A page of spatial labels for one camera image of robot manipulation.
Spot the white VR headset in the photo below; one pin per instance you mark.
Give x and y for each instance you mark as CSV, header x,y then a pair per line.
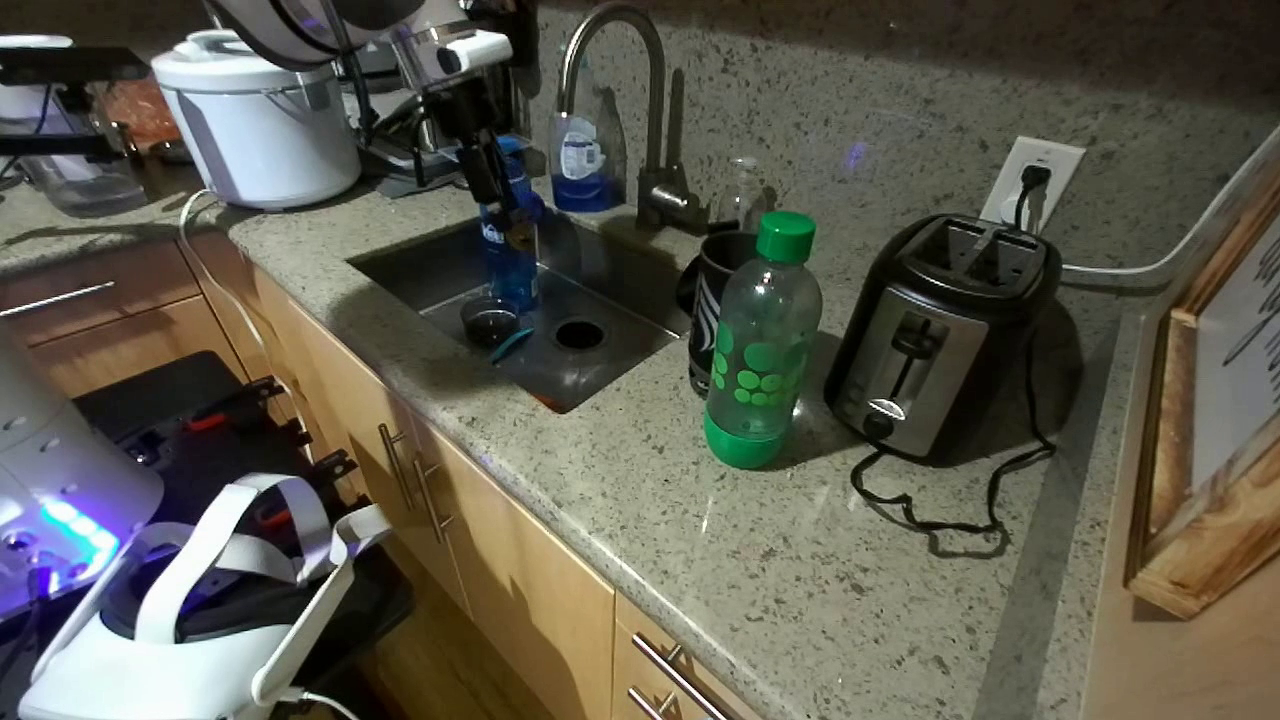
x,y
132,672

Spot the white wall outlet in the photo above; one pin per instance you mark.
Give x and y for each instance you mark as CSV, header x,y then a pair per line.
x,y
1004,203

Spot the teal brush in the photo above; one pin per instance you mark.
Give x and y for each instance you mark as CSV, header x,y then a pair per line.
x,y
509,347

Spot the round metal sink stopper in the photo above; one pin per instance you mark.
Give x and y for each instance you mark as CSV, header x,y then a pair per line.
x,y
490,326

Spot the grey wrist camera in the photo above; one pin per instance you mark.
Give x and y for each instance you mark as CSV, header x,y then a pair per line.
x,y
474,54

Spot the black clamp red tip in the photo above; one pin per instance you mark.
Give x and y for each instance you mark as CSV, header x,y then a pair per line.
x,y
235,412
325,471

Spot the metal dish rack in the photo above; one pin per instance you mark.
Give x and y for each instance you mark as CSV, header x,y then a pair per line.
x,y
403,135

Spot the small clear glass bottle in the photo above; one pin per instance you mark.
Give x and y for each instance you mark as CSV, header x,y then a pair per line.
x,y
741,186

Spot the clear green plastic bottle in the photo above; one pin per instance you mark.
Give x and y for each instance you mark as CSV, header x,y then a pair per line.
x,y
760,347

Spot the blue water bottle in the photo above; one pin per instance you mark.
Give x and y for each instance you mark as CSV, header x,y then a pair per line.
x,y
512,253

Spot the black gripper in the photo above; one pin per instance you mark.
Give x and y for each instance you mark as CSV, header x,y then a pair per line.
x,y
487,112

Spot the black silver toaster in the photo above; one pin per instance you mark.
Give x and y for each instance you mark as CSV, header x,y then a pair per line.
x,y
920,347

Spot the white rice cooker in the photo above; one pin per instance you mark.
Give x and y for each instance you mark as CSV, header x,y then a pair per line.
x,y
265,135

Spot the stainless steel sink basin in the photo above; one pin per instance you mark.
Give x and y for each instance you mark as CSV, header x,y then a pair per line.
x,y
612,287

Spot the blue dish soap bottle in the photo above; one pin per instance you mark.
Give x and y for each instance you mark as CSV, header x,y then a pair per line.
x,y
580,164

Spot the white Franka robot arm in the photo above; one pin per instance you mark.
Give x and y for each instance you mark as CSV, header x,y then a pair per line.
x,y
53,467

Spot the metal gooseneck faucet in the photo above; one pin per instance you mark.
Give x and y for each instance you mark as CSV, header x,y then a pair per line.
x,y
660,186

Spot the wooden framed sign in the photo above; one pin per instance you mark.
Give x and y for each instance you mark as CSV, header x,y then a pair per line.
x,y
1201,545

